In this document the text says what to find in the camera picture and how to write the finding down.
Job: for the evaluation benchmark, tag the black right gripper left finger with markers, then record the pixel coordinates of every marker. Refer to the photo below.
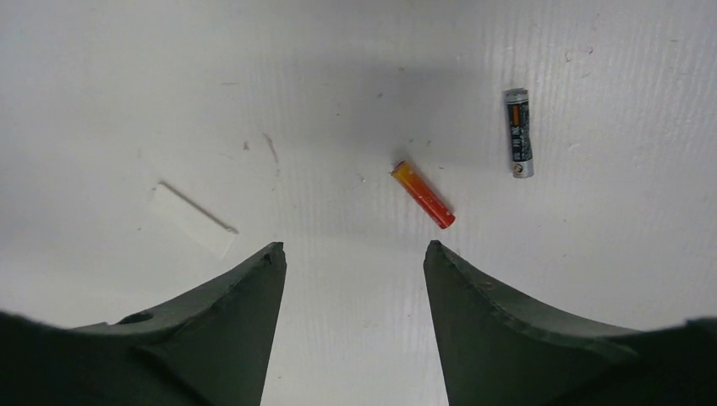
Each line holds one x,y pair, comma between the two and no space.
208,346

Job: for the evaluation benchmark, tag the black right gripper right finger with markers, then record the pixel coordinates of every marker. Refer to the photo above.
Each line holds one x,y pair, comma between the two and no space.
499,346

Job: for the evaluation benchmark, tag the white battery compartment cover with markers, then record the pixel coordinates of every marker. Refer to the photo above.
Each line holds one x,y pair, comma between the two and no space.
196,222

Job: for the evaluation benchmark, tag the orange red AAA battery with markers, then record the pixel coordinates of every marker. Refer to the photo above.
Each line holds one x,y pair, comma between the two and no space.
423,194

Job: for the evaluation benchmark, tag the black silver AAA battery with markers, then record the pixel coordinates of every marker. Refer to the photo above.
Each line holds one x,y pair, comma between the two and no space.
517,114

